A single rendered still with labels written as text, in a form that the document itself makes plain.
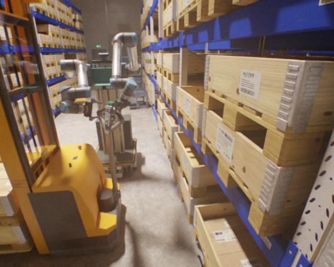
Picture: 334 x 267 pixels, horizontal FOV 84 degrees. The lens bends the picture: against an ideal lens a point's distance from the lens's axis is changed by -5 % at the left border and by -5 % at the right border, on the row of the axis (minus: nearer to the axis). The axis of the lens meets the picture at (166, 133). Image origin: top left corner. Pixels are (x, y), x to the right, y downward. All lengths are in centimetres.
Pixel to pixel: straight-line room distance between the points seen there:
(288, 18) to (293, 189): 60
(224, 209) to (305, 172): 122
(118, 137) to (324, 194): 290
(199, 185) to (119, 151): 185
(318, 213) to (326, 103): 34
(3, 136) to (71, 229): 99
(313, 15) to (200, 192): 155
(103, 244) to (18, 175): 101
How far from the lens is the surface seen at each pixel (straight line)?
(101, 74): 295
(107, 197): 226
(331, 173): 70
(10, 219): 223
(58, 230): 217
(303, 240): 85
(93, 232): 213
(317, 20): 75
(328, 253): 68
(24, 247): 244
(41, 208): 203
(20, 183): 199
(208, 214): 194
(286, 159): 75
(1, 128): 180
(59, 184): 183
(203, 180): 183
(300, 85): 67
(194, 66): 251
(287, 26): 84
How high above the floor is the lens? 187
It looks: 23 degrees down
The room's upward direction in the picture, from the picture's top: straight up
